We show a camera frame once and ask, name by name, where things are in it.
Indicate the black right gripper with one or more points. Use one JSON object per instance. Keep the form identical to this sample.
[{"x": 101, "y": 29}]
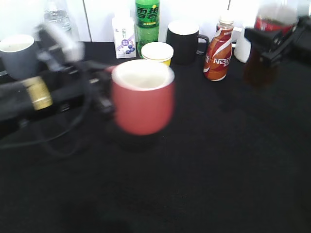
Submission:
[{"x": 276, "y": 46}]

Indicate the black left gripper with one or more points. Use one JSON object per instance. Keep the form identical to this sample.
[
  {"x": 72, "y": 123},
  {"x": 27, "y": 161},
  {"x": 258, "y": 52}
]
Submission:
[{"x": 73, "y": 79}]

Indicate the cola bottle red label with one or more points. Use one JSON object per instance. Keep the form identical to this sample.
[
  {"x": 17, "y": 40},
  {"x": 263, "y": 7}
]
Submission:
[{"x": 272, "y": 16}]

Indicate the red ceramic mug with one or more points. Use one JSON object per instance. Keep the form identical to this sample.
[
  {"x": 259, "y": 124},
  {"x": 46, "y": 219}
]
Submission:
[{"x": 142, "y": 92}]

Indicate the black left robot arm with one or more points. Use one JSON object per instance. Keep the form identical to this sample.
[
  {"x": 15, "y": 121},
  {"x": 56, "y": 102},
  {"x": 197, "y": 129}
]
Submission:
[{"x": 28, "y": 100}]

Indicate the yellow paper cup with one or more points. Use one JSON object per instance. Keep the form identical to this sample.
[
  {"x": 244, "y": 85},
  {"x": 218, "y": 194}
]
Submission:
[{"x": 158, "y": 51}]

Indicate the green sprite bottle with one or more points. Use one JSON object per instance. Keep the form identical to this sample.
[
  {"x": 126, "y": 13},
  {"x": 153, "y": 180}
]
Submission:
[{"x": 147, "y": 22}]

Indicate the white ceramic mug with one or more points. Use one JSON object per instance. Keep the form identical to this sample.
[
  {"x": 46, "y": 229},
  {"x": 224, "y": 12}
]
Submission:
[{"x": 240, "y": 44}]

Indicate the brown nescafe bottle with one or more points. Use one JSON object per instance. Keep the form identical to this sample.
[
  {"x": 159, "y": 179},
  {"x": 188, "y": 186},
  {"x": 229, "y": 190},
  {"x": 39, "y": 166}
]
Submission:
[{"x": 219, "y": 51}]

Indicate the grey ceramic mug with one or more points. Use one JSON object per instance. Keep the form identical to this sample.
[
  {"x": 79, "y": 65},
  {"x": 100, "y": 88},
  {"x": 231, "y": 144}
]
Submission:
[{"x": 19, "y": 56}]

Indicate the clear water bottle green label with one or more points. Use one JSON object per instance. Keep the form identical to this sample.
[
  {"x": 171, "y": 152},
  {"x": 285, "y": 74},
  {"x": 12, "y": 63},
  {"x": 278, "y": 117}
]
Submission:
[{"x": 55, "y": 11}]

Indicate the white yogurt carton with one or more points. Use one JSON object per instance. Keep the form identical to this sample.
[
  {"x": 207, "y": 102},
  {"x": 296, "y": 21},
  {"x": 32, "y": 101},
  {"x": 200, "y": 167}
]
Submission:
[{"x": 124, "y": 37}]

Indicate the black ceramic mug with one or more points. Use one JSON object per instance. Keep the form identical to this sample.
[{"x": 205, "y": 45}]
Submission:
[{"x": 183, "y": 36}]

